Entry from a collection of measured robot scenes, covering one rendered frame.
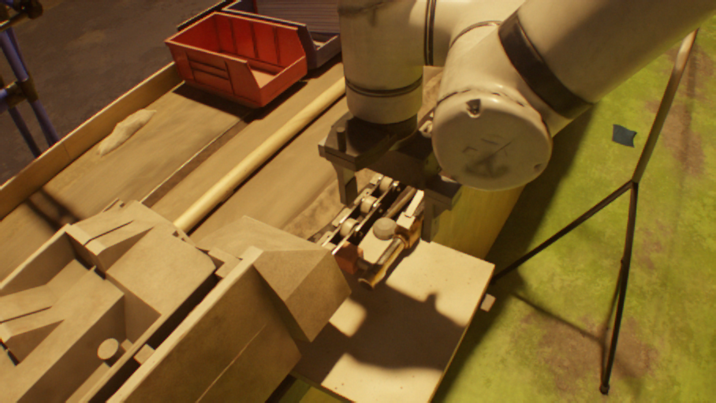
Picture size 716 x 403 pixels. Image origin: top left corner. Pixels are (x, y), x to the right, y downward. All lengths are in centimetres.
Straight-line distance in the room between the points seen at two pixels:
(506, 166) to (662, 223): 188
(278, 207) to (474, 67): 67
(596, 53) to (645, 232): 183
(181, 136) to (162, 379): 79
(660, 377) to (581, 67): 152
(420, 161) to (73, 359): 50
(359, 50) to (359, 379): 42
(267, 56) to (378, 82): 88
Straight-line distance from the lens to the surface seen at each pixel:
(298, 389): 75
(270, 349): 63
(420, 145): 57
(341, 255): 75
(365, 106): 52
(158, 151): 120
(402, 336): 71
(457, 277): 77
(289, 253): 57
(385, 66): 49
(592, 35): 31
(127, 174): 117
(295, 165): 103
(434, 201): 60
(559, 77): 32
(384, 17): 47
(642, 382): 173
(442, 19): 46
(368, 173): 101
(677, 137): 276
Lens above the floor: 142
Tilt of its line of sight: 46 degrees down
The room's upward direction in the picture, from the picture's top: 5 degrees counter-clockwise
